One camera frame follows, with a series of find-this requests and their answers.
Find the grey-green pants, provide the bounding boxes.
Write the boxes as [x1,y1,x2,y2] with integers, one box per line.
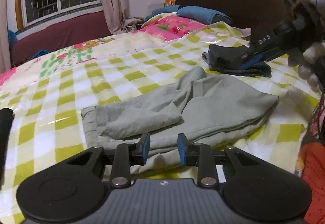
[81,67,279,174]

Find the dark grey folded garment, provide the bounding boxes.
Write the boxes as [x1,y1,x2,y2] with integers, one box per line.
[202,44,272,77]

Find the blue pillow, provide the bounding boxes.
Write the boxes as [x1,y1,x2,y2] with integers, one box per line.
[144,5,231,25]

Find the cartoon print bedsheet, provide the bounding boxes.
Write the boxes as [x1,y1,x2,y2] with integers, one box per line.
[1,31,167,95]

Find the pink floral blanket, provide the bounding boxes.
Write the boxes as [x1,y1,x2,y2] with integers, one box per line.
[134,12,206,41]

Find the maroon window bench cushion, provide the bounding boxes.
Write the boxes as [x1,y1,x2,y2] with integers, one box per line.
[11,11,111,66]

